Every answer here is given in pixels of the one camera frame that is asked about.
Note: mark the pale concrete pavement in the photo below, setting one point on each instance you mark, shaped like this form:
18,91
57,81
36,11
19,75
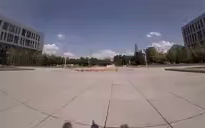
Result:
100,90

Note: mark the row of small trees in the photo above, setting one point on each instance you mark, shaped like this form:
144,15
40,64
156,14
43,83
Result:
40,59

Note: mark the flower bed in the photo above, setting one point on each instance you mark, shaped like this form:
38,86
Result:
95,69

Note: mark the large building with window rows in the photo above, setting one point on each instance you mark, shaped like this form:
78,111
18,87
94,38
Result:
10,36

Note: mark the row of green trees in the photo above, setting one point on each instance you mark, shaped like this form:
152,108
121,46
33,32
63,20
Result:
190,53

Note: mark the pale pole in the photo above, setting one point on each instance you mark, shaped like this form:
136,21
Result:
145,59
65,62

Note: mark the tall building with glass front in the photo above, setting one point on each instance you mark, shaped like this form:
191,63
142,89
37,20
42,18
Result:
200,28

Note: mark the robot's own part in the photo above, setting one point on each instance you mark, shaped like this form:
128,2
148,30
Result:
94,125
67,125
124,126

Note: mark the raised planting bed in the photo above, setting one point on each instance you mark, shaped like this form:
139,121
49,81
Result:
193,69

